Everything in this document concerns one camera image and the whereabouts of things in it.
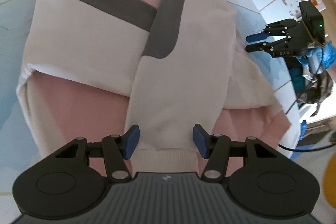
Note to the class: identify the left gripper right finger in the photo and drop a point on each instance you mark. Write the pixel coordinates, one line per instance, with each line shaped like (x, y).
(257, 177)

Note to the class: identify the blue gloved hand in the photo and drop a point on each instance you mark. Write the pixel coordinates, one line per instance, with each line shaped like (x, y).
(324, 57)

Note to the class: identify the black camera box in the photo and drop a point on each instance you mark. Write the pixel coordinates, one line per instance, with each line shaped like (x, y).
(314, 22)

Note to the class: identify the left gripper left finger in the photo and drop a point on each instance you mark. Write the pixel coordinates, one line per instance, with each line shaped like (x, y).
(74, 179)

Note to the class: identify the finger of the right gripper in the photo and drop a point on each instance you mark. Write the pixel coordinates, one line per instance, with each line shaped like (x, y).
(262, 46)
(256, 37)

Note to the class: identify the pink white grey sweatshirt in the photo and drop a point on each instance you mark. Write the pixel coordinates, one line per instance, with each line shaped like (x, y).
(94, 68)

